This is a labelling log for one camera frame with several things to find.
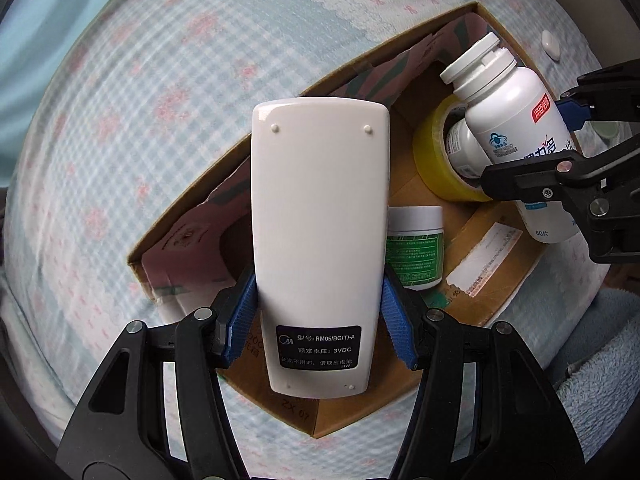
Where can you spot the pale green round lid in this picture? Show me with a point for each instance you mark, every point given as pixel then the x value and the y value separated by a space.
pixel 608 132

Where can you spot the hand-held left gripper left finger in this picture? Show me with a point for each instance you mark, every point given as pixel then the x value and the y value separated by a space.
pixel 242 307

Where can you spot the large white pill bottle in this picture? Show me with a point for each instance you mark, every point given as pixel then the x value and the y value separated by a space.
pixel 515 105

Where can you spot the light blue fuzzy towel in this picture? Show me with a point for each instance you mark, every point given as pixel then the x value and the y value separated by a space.
pixel 600 350

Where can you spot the green label white jar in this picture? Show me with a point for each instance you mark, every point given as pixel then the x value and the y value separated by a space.
pixel 415 250

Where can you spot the yellow tape roll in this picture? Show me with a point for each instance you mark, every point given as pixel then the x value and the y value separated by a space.
pixel 431 155

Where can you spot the cardboard box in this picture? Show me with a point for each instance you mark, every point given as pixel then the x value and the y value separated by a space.
pixel 480 280

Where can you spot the small white oval item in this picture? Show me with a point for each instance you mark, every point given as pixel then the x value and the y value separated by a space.
pixel 551 44

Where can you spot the small white pill bottle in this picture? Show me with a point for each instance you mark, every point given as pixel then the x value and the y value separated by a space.
pixel 462 146

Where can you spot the light blue hanging cloth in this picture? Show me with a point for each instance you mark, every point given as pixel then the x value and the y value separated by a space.
pixel 30 85

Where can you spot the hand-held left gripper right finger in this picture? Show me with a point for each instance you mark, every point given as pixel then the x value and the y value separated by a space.
pixel 397 320

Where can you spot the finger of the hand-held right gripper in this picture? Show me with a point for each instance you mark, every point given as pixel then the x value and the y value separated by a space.
pixel 540 180
pixel 607 92

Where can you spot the white remote control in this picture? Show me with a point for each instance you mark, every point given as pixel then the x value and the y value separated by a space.
pixel 320 210

